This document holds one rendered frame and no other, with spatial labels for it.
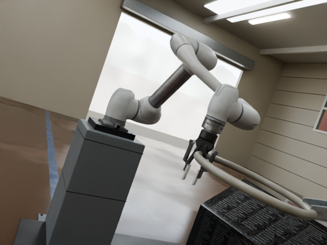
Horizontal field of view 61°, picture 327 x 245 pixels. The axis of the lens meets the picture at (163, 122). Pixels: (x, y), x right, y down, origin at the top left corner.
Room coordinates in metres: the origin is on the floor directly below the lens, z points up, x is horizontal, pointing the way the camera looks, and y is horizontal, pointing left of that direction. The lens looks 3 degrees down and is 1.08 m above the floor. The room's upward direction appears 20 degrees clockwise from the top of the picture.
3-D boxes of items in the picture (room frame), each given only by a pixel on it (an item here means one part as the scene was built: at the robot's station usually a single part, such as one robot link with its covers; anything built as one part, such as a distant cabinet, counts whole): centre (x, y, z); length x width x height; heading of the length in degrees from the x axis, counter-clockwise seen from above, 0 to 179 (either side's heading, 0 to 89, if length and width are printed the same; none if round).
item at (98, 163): (1.94, 0.32, 0.40); 0.50 x 0.50 x 0.80; 26
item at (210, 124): (1.19, -0.20, 1.07); 0.09 x 0.09 x 0.06
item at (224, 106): (1.19, -0.22, 1.18); 0.13 x 0.11 x 0.16; 125
